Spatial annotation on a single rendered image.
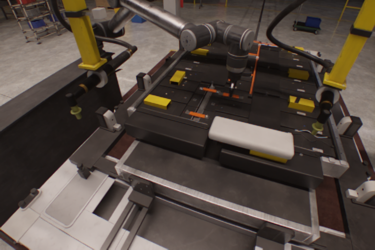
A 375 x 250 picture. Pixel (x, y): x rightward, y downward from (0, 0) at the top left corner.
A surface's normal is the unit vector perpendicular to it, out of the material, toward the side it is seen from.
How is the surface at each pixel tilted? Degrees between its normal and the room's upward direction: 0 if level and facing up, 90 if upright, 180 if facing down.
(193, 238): 0
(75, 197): 0
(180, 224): 0
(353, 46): 90
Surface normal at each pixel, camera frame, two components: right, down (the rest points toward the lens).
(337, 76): -0.57, 0.53
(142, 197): 0.00, -0.77
